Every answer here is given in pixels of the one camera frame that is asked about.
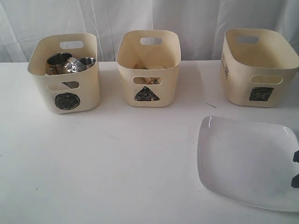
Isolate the steel cup without visible handle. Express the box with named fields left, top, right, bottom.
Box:
left=45, top=52, right=72, bottom=75

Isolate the white backdrop curtain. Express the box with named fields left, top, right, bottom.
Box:
left=0, top=0, right=299, bottom=63

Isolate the white square plate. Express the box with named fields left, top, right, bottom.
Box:
left=197, top=116, right=299, bottom=212

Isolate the cream bin with triangle mark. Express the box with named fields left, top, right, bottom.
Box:
left=116, top=30, right=181, bottom=107

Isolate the cream bin with circle mark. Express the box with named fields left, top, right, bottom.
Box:
left=28, top=33, right=100, bottom=114

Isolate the steel bowl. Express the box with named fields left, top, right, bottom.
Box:
left=62, top=57, right=87, bottom=89

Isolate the cream bin with square mark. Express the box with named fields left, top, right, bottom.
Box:
left=221, top=28, right=299, bottom=107

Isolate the steel cup with wire handle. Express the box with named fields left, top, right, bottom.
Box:
left=78, top=57, right=97, bottom=69

